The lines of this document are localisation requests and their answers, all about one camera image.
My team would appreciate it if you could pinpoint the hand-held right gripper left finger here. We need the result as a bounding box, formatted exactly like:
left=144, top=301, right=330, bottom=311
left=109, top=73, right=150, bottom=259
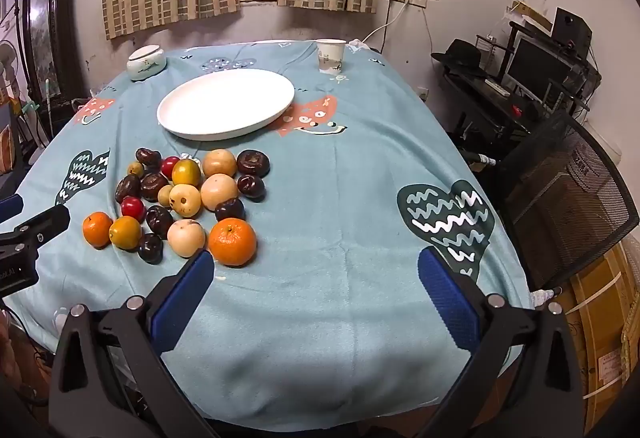
left=47, top=249, right=221, bottom=438

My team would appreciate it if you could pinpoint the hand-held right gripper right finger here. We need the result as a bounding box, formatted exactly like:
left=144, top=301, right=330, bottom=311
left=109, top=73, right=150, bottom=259
left=418, top=247, right=586, bottom=438

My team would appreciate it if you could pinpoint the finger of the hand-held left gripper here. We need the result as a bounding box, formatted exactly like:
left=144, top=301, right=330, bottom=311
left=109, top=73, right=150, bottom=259
left=0, top=194, right=24, bottom=222
left=0, top=205, right=71, bottom=255

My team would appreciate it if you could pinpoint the small orange mandarin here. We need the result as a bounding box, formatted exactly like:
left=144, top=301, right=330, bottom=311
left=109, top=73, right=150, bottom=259
left=82, top=212, right=114, bottom=249

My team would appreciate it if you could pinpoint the dark purple plum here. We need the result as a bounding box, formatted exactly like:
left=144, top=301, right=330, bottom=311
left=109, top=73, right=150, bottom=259
left=137, top=233, right=164, bottom=265
left=214, top=198, right=246, bottom=223
left=237, top=174, right=266, bottom=203
left=145, top=205, right=175, bottom=240

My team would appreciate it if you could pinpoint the pale cream pear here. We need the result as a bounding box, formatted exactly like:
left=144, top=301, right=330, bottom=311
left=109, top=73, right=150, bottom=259
left=166, top=219, right=207, bottom=259

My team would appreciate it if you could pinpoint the large orange mandarin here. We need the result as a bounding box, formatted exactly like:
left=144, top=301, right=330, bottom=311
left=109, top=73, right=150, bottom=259
left=208, top=218, right=258, bottom=267

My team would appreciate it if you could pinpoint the golden yellow tomato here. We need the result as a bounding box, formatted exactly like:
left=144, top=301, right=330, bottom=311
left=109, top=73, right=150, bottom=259
left=109, top=216, right=143, bottom=251
left=171, top=158, right=202, bottom=187

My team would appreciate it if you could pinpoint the pale yellow spotted pear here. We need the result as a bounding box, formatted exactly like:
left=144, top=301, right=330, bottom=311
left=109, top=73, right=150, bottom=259
left=169, top=183, right=202, bottom=219

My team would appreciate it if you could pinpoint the tan potato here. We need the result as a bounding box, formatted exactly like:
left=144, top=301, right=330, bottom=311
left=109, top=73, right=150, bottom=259
left=200, top=173, right=239, bottom=212
left=202, top=149, right=238, bottom=179

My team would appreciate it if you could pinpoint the white oval plate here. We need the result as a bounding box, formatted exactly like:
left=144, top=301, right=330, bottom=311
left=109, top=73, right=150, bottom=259
left=156, top=69, right=296, bottom=141

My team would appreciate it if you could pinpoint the dark brown water chestnut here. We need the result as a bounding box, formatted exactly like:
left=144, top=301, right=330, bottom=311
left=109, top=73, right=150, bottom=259
left=136, top=147, right=163, bottom=168
left=115, top=174, right=142, bottom=204
left=139, top=172, right=170, bottom=202
left=236, top=149, right=271, bottom=178

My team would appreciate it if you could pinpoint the teal printed tablecloth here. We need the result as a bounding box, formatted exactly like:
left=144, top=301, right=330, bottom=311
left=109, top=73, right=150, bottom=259
left=0, top=39, right=538, bottom=431

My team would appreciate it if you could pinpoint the black mesh office chair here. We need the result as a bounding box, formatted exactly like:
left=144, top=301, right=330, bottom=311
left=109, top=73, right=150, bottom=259
left=467, top=110, right=640, bottom=291

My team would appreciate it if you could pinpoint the brown cardboard box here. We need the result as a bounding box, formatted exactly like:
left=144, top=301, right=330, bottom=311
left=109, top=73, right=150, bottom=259
left=550, top=238, right=640, bottom=429

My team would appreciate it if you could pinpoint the white ceramic lidded jar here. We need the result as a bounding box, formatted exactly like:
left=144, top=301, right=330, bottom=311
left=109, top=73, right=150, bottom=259
left=126, top=45, right=167, bottom=81

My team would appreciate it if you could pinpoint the dark wooden framed mirror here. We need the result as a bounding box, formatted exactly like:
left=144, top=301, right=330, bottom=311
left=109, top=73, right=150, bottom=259
left=22, top=0, right=88, bottom=101

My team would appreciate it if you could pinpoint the black computer desk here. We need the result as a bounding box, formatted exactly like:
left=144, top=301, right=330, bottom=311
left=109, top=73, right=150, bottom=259
left=442, top=18, right=601, bottom=154

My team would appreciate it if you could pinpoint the black hat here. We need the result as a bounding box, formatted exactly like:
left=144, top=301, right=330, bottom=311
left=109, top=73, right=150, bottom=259
left=431, top=39, right=487, bottom=78

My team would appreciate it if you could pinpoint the black computer monitor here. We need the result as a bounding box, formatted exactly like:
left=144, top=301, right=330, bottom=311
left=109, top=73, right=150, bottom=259
left=502, top=35, right=573, bottom=106

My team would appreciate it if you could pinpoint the white paper cup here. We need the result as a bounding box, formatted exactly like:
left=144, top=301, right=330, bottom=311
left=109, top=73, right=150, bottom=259
left=315, top=39, right=347, bottom=75

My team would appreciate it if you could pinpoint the yellow flat box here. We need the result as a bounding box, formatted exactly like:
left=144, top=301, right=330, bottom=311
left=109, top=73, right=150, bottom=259
left=510, top=0, right=553, bottom=31

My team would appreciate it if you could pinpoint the black speaker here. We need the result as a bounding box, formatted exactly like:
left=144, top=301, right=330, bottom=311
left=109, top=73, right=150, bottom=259
left=552, top=8, right=593, bottom=56

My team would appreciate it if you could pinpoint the white power cable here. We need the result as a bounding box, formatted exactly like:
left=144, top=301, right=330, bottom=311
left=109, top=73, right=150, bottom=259
left=362, top=0, right=408, bottom=51

